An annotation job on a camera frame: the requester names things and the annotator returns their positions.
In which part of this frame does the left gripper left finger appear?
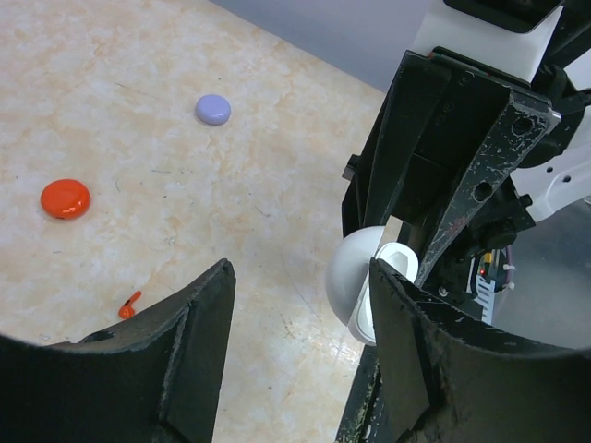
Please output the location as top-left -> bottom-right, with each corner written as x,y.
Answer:
1,260 -> 235,442

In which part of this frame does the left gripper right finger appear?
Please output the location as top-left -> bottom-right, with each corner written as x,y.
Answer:
369,259 -> 590,442

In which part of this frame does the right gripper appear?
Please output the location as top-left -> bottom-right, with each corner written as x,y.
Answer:
342,48 -> 561,287

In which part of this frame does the white earbud charging case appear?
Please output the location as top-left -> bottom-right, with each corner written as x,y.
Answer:
325,226 -> 418,346

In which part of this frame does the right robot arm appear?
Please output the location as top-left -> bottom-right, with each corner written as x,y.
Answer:
342,1 -> 590,295

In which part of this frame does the red earbud charging case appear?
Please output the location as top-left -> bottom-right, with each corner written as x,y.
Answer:
40,178 -> 91,220

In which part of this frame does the purple earbud charging case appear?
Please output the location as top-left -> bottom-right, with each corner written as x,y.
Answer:
195,94 -> 232,126

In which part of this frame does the red earbud right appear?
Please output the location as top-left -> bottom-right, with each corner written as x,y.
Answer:
118,291 -> 142,319

